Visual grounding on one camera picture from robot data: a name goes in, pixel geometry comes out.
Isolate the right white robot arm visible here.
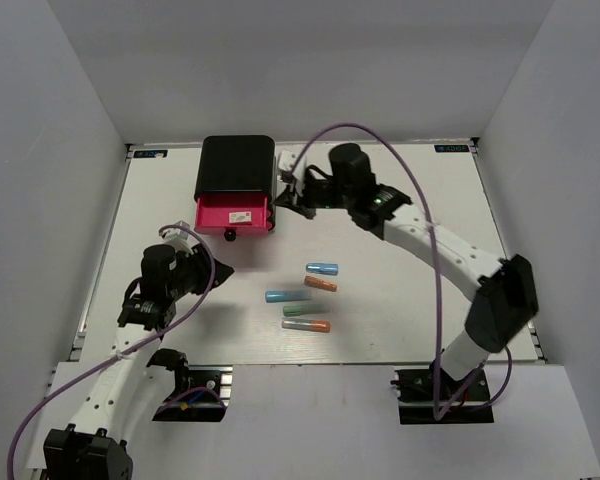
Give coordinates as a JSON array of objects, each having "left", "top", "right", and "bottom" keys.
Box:
[{"left": 275, "top": 143, "right": 539, "bottom": 399}]

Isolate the right blue corner label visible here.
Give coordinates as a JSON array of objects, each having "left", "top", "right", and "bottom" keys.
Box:
[{"left": 434, "top": 144, "right": 470, "bottom": 153}]

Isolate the blue pen refill tube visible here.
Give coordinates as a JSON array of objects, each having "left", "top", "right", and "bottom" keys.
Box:
[{"left": 306, "top": 262, "right": 339, "bottom": 276}]

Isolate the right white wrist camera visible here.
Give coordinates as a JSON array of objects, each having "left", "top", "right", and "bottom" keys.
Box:
[{"left": 277, "top": 150, "right": 302, "bottom": 184}]

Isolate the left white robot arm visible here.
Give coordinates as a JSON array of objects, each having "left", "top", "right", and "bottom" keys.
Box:
[{"left": 43, "top": 244, "right": 234, "bottom": 479}]

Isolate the black drawer cabinet shell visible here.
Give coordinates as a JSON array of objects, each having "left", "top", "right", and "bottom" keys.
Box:
[{"left": 194, "top": 135, "right": 277, "bottom": 232}]

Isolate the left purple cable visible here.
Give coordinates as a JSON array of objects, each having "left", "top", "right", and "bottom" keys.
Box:
[{"left": 10, "top": 224, "right": 217, "bottom": 480}]

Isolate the white eraser with red label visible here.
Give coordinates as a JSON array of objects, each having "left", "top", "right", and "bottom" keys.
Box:
[{"left": 229, "top": 211, "right": 252, "bottom": 225}]

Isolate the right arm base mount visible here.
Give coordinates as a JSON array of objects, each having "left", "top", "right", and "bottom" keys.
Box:
[{"left": 390, "top": 368, "right": 494, "bottom": 426}]

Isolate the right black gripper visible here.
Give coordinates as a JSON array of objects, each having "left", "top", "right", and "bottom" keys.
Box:
[{"left": 275, "top": 171, "right": 355, "bottom": 220}]

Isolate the clear tube orange cap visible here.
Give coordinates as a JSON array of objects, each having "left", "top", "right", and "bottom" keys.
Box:
[{"left": 281, "top": 318, "right": 331, "bottom": 333}]

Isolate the light blue clear tube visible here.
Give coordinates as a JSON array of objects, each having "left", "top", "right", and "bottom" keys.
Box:
[{"left": 264, "top": 290, "right": 311, "bottom": 303}]

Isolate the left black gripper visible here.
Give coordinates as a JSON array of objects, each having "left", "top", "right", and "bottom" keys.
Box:
[{"left": 168, "top": 243, "right": 235, "bottom": 300}]

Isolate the pink top drawer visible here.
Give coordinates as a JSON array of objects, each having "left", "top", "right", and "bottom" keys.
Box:
[{"left": 194, "top": 192, "right": 273, "bottom": 241}]

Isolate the green clear tube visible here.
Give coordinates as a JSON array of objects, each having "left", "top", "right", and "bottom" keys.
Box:
[{"left": 282, "top": 303, "right": 330, "bottom": 317}]

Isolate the orange pen refill tube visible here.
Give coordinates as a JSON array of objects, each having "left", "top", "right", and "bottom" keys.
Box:
[{"left": 304, "top": 276, "right": 338, "bottom": 292}]

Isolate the blue corner label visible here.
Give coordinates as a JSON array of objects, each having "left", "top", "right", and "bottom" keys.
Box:
[
  {"left": 434, "top": 144, "right": 470, "bottom": 153},
  {"left": 133, "top": 149, "right": 168, "bottom": 159}
]

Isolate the left blue corner label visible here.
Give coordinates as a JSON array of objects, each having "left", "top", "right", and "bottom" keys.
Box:
[{"left": 133, "top": 149, "right": 168, "bottom": 159}]

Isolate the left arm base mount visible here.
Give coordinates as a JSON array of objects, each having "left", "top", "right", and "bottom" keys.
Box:
[{"left": 153, "top": 366, "right": 233, "bottom": 423}]

